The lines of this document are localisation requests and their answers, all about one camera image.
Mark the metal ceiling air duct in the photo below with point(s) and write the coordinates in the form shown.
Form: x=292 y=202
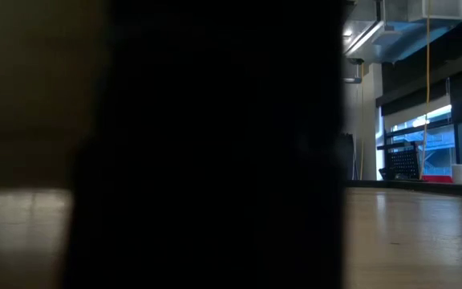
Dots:
x=375 y=40

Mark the white cylinder bin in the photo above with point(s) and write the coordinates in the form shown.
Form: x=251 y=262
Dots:
x=460 y=174

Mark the black shelf divider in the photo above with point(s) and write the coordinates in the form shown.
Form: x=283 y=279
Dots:
x=215 y=160

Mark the red low bin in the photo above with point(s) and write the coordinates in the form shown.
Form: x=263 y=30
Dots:
x=437 y=179

